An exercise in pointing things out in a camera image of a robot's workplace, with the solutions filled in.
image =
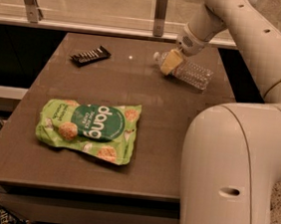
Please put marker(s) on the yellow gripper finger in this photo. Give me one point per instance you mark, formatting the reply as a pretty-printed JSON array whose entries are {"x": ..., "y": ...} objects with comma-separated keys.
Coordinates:
[{"x": 170, "y": 60}]

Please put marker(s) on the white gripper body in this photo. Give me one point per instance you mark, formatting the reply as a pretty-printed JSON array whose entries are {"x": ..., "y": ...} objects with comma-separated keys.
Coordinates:
[{"x": 190, "y": 42}]

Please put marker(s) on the clear plastic water bottle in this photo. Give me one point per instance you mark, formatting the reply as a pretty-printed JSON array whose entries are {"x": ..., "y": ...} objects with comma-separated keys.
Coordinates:
[{"x": 188, "y": 72}]

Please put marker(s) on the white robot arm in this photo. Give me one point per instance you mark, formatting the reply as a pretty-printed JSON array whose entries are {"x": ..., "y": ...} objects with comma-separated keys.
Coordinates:
[{"x": 231, "y": 157}]

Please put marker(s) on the black snack bar wrapper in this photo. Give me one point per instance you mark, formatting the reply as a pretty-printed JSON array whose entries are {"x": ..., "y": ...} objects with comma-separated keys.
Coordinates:
[{"x": 94, "y": 55}]

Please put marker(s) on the green rice chips bag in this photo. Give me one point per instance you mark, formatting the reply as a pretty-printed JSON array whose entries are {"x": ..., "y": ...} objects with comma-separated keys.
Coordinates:
[{"x": 108, "y": 133}]

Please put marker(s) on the glass railing panel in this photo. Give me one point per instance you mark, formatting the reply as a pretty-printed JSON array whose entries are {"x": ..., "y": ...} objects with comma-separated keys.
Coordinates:
[{"x": 129, "y": 14}]

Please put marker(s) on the middle metal railing bracket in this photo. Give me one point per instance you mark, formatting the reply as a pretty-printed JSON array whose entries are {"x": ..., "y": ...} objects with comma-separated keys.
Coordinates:
[{"x": 159, "y": 17}]

